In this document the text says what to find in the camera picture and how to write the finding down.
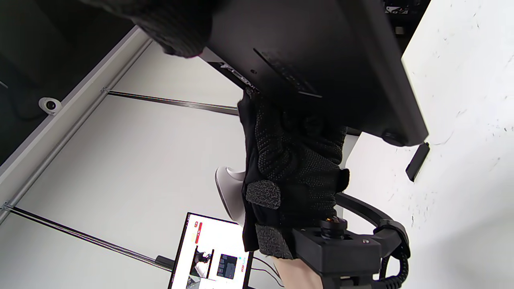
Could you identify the person's right hand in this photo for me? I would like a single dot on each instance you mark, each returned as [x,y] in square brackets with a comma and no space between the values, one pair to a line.
[176,32]

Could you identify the person's left hand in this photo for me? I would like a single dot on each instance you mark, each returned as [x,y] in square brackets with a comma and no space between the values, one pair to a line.
[293,168]

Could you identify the black calculator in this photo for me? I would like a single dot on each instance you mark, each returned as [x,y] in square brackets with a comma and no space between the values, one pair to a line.
[321,48]

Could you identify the black battery cover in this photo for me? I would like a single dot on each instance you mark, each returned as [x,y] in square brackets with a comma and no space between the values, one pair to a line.
[417,162]

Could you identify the person's left forearm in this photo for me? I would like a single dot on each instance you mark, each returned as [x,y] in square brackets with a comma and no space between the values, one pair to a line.
[297,275]

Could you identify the flat computer monitor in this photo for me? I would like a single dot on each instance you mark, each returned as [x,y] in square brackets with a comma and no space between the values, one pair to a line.
[213,241]

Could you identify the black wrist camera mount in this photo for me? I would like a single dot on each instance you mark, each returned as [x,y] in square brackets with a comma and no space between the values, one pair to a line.
[341,253]

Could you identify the white dome camera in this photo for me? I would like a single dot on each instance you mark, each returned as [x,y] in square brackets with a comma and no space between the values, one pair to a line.
[50,105]

